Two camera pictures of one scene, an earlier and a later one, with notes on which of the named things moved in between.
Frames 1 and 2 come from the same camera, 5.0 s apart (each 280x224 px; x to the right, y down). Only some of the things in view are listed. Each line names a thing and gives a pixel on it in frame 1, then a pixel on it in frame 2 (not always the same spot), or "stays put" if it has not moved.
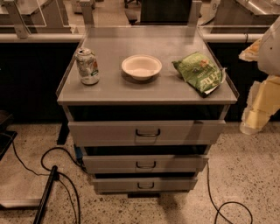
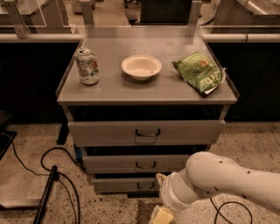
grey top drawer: x=103 y=133 stays put
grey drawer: x=144 y=164 stays put
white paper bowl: x=142 y=66 stays put
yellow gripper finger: x=251 y=52 to x=174 y=192
